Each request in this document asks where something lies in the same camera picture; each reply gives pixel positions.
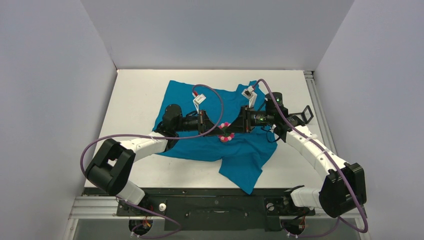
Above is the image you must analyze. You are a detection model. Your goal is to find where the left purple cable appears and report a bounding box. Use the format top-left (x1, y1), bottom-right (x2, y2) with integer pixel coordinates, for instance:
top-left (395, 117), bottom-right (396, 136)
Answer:
top-left (79, 84), bottom-right (225, 240)

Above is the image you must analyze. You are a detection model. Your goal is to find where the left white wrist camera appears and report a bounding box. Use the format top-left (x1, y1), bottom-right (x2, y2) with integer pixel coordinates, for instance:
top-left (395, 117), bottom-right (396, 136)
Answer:
top-left (192, 93), bottom-right (206, 113)

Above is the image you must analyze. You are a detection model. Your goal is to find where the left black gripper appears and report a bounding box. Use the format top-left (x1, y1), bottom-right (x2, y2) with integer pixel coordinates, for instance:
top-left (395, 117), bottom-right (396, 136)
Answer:
top-left (174, 110), bottom-right (226, 138)

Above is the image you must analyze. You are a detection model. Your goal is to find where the aluminium front rail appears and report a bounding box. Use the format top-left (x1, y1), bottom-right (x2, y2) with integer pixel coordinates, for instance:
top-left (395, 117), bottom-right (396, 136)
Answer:
top-left (69, 196), bottom-right (361, 219)

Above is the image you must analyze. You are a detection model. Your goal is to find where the aluminium side rail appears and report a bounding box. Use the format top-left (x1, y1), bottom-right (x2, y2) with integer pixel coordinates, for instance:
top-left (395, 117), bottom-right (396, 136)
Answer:
top-left (303, 71), bottom-right (345, 168)

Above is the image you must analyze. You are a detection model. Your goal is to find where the purple cable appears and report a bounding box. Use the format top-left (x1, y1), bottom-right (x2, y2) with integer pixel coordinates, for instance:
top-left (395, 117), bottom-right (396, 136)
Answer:
top-left (79, 84), bottom-right (225, 240)
top-left (252, 78), bottom-right (369, 239)

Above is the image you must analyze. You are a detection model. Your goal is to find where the black square frame stand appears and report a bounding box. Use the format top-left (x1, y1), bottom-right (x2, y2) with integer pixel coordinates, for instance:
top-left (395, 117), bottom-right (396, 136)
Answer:
top-left (289, 105), bottom-right (314, 125)

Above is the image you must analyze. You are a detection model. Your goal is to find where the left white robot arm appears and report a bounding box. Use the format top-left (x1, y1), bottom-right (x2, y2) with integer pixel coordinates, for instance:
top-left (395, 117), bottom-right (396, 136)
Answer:
top-left (84, 104), bottom-right (224, 215)

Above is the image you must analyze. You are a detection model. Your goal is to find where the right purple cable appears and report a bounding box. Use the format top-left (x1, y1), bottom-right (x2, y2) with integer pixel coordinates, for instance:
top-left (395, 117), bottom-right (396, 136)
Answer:
top-left (252, 78), bottom-right (369, 239)

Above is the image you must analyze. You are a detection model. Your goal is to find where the blue t-shirt garment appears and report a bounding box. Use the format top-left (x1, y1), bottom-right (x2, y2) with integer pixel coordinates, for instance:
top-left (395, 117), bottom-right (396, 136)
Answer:
top-left (163, 84), bottom-right (278, 194)

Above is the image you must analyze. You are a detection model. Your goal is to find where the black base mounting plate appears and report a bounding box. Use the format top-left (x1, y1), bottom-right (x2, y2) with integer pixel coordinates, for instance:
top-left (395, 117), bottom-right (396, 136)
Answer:
top-left (83, 187), bottom-right (325, 234)

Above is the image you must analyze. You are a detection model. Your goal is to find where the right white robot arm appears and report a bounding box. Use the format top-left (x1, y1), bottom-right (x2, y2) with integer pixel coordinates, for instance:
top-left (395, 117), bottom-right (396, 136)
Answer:
top-left (227, 89), bottom-right (367, 218)

